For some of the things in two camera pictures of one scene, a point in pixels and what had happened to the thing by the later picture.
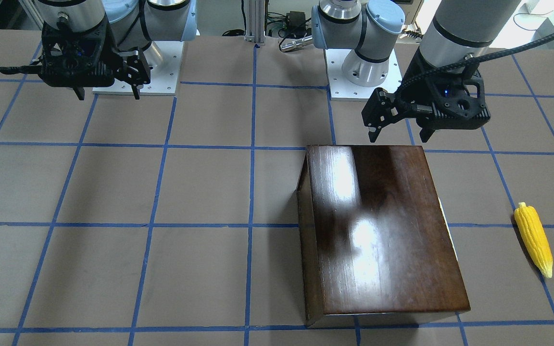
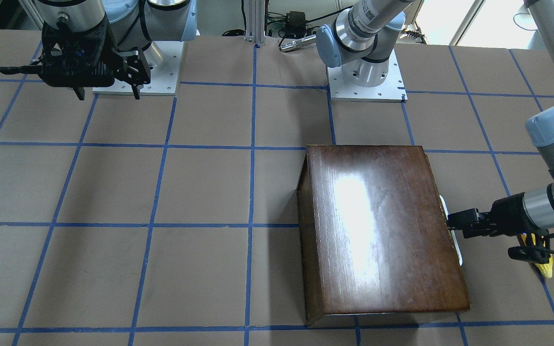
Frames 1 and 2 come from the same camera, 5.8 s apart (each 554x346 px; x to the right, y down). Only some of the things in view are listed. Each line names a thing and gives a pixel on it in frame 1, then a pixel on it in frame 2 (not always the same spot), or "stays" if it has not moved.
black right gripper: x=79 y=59 stays
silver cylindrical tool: x=288 y=45 stays
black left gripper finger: x=382 y=108 -> x=469 y=216
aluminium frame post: x=255 y=21 stays
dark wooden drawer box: x=376 y=244 stays
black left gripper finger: x=373 y=135 -> x=477 y=231
